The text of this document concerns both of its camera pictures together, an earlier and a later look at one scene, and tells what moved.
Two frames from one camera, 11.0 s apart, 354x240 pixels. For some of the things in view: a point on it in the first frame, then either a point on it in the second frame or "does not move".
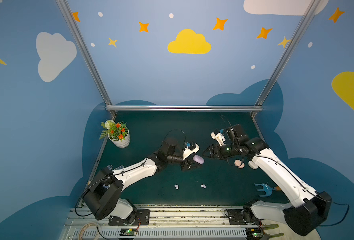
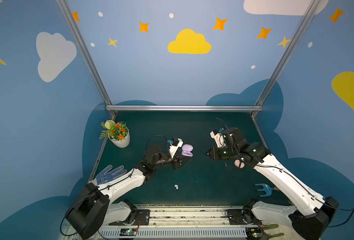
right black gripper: x=214 y=151 does not move
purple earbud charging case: x=198 y=159 → x=186 y=149
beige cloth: x=289 y=234 does not move
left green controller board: x=128 y=232 does not move
